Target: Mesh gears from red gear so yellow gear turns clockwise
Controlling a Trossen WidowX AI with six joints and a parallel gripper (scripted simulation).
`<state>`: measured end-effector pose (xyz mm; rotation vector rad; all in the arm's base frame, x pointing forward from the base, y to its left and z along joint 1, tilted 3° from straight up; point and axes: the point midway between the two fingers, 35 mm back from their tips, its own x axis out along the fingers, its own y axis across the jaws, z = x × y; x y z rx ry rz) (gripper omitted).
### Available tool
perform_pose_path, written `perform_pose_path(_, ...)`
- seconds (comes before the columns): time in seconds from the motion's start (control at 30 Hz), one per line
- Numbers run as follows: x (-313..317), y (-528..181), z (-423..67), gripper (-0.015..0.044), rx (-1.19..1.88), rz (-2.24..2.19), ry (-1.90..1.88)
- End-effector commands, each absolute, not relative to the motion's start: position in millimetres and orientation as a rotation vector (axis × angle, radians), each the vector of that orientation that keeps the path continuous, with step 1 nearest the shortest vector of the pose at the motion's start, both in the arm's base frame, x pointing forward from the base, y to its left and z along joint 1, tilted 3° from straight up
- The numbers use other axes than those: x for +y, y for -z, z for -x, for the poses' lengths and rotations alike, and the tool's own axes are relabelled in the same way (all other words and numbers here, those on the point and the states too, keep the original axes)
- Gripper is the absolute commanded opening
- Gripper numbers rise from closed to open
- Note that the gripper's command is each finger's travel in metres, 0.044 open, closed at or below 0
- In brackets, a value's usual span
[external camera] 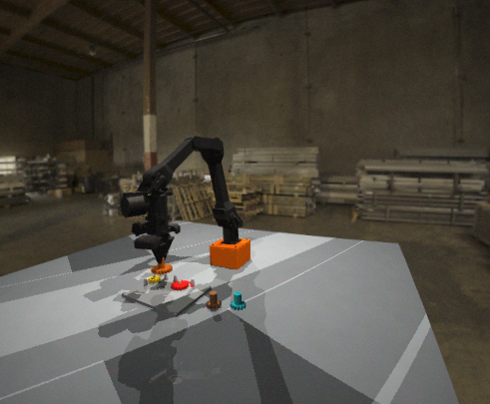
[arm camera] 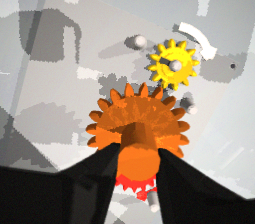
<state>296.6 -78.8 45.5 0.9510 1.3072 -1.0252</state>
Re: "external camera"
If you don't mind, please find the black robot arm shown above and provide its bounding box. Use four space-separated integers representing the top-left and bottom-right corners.
120 136 244 244

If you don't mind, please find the brown gear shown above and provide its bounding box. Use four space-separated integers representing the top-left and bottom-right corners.
206 291 222 310

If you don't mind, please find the cyan gear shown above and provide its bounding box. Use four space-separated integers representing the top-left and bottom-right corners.
231 291 245 310

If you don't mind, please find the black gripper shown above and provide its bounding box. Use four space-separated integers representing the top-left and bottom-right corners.
134 211 181 264

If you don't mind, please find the red gear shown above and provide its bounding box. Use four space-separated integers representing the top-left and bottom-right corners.
172 280 189 290

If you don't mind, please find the orange gear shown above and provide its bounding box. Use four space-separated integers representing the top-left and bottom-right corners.
151 258 173 275

